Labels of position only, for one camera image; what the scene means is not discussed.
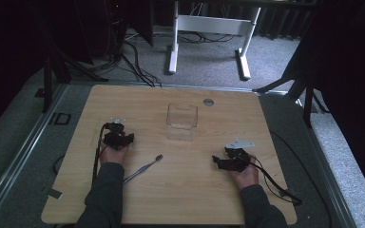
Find grey tape piece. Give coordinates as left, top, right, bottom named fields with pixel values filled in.
left=47, top=188, right=64, bottom=200

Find person's left hand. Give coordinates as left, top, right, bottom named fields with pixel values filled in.
left=98, top=143, right=131, bottom=165

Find metal floor rail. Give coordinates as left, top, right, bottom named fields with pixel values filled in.
left=0, top=83, right=68, bottom=220
left=297, top=97, right=359, bottom=228

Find hand-held gripper cable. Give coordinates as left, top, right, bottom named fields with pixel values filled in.
left=91, top=123, right=109, bottom=184
left=248, top=154, right=304, bottom=207

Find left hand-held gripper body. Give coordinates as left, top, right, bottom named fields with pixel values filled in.
left=103, top=117, right=131, bottom=151

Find person's right hand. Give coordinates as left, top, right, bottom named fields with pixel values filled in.
left=227, top=154, right=260, bottom=191

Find metal spoon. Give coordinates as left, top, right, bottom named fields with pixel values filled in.
left=122, top=154, right=164, bottom=185

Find long black floor cable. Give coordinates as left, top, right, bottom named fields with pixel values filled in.
left=269, top=130, right=333, bottom=228

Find clear plastic container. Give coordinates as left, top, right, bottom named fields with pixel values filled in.
left=165, top=103, right=200, bottom=143

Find black floor cable bundle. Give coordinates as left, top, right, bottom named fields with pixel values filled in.
left=107, top=31, right=163, bottom=88

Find white desk frame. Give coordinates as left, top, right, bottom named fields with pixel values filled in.
left=166, top=0, right=262, bottom=81

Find black rectangular floor bracket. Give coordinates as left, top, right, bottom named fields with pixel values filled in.
left=48, top=111, right=72, bottom=126

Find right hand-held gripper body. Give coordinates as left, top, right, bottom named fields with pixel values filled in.
left=223, top=138, right=256, bottom=173

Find left hand-held gripper cable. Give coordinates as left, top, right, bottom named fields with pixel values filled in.
left=91, top=123, right=109, bottom=184

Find black metal stand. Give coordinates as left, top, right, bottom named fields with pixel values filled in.
left=252, top=75, right=331, bottom=129
left=34, top=47, right=109, bottom=114

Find cables under white desk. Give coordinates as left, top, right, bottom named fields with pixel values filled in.
left=177, top=29, right=238, bottom=45

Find right hand-held gripper cable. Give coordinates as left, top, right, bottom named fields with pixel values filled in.
left=248, top=154, right=304, bottom=207

